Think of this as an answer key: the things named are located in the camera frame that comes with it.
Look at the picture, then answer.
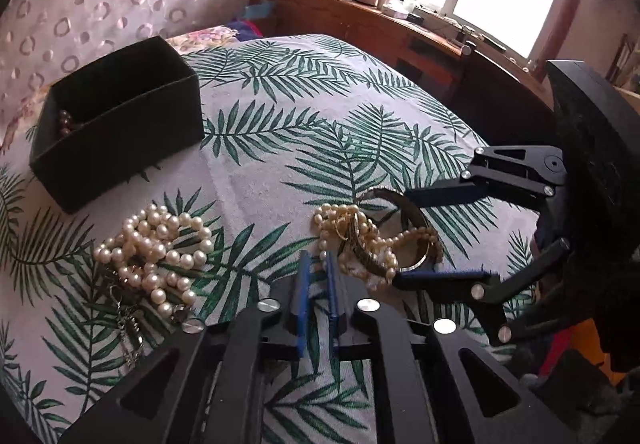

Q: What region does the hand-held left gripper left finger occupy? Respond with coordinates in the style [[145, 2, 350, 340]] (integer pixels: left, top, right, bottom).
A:
[[60, 251, 313, 444]]

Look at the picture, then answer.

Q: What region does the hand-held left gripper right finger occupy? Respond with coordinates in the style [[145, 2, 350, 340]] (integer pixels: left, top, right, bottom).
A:
[[322, 254, 576, 444]]

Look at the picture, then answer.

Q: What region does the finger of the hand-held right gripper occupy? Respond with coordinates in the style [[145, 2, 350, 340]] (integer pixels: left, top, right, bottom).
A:
[[405, 144, 568, 213], [392, 239, 571, 345]]

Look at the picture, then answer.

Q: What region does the wide gold bangle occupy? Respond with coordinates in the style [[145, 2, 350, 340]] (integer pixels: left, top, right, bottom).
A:
[[356, 188, 444, 273]]

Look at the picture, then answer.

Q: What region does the thin gold bangle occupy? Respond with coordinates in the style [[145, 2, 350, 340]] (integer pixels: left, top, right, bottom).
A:
[[336, 206, 398, 277]]

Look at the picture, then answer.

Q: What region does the small pearl strand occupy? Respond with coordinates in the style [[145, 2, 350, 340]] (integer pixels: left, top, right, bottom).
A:
[[312, 204, 443, 287]]

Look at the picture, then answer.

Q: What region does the long white pearl necklace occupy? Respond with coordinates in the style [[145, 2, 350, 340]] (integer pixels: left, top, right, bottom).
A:
[[92, 204, 215, 321]]

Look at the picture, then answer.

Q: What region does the silver chain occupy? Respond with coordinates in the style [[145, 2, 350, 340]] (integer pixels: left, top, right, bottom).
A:
[[107, 274, 151, 367]]

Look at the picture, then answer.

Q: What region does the black box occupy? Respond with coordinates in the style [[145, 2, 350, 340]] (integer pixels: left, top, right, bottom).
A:
[[28, 35, 206, 215]]

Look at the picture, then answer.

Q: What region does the brown bead bracelet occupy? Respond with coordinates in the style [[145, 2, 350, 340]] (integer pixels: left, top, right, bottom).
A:
[[57, 109, 81, 137]]

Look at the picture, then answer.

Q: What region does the dark wooden chair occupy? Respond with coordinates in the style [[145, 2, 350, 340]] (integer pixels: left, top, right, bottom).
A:
[[442, 41, 556, 135]]

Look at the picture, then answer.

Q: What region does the palm leaf print cloth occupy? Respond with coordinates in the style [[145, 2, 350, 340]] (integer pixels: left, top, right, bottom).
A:
[[0, 34, 546, 444]]

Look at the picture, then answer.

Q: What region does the orange cloth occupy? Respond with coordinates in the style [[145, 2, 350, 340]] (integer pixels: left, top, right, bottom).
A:
[[542, 319, 608, 375]]

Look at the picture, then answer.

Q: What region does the long wooden cabinet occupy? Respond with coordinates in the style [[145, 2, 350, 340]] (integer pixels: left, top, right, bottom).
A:
[[248, 0, 551, 95]]

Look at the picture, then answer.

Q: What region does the dark cloth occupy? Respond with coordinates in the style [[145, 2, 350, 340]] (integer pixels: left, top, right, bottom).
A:
[[510, 349, 640, 444]]

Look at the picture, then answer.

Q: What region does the navy blue blanket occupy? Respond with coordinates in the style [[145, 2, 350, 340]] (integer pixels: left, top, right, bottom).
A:
[[227, 19, 263, 37]]

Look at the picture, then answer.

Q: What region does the blue bag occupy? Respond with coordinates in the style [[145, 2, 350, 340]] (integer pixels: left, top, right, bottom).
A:
[[237, 0, 276, 20]]

